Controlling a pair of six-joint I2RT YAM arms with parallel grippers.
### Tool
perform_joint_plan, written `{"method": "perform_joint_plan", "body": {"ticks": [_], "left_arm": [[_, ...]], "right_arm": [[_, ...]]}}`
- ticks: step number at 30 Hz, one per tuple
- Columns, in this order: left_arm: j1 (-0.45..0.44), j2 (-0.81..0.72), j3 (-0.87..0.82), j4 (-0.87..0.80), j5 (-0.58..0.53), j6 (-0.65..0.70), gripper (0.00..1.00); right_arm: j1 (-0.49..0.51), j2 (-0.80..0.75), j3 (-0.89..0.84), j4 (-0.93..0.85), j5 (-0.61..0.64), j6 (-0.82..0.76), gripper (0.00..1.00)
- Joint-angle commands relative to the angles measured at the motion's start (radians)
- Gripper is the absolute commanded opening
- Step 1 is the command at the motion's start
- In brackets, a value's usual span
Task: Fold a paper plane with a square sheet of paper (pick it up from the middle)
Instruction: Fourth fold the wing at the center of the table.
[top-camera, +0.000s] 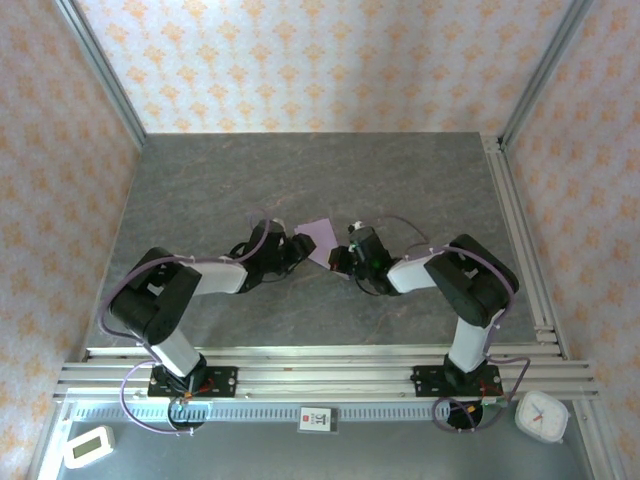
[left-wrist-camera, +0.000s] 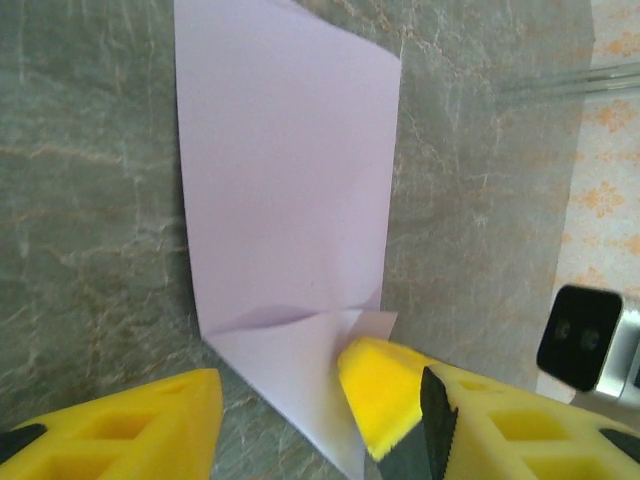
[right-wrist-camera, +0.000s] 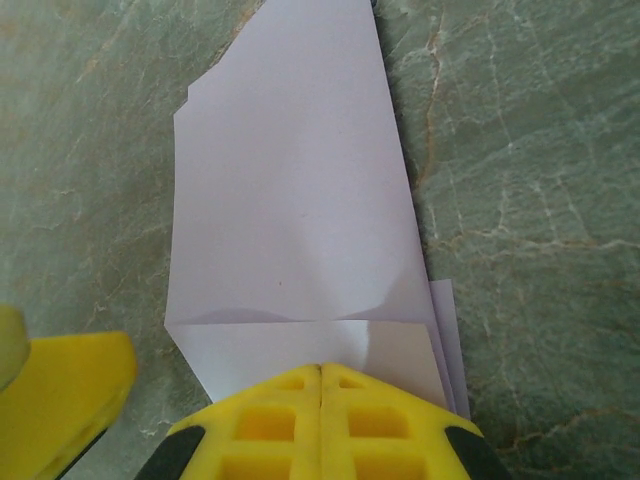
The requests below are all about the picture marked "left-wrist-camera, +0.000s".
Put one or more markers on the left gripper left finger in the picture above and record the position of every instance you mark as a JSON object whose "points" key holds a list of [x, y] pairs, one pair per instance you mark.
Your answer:
{"points": [[125, 430]]}

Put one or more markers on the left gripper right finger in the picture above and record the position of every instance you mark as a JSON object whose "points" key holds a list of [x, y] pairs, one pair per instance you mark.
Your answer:
{"points": [[500, 430]]}

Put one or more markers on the lilac paper sheet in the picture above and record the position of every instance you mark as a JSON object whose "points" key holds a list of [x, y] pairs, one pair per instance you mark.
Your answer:
{"points": [[280, 175]]}

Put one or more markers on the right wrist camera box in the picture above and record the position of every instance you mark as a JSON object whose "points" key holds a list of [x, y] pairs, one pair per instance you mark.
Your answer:
{"points": [[575, 335]]}

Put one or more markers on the aluminium frame post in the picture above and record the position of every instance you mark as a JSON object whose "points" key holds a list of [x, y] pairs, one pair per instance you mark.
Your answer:
{"points": [[610, 81]]}

